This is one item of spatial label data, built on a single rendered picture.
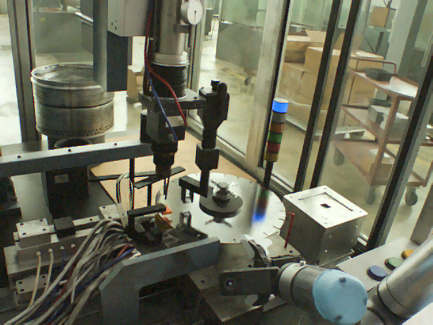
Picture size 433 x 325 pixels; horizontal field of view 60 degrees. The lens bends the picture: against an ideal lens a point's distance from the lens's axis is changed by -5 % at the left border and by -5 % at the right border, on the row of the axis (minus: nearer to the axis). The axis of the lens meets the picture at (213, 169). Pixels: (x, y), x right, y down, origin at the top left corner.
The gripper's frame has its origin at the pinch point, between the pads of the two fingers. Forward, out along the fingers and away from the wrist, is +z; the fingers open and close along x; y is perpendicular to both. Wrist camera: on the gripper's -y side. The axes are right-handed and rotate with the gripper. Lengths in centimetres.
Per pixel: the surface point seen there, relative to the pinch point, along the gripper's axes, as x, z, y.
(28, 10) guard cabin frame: 94, 75, -52
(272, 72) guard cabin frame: 60, 41, 35
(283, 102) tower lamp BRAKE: 42, 16, 23
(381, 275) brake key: -4.0, -11.0, 30.1
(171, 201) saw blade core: 16.1, 14.2, -11.6
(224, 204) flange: 14.5, 9.0, 0.5
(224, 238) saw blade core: 7.2, -0.2, -3.6
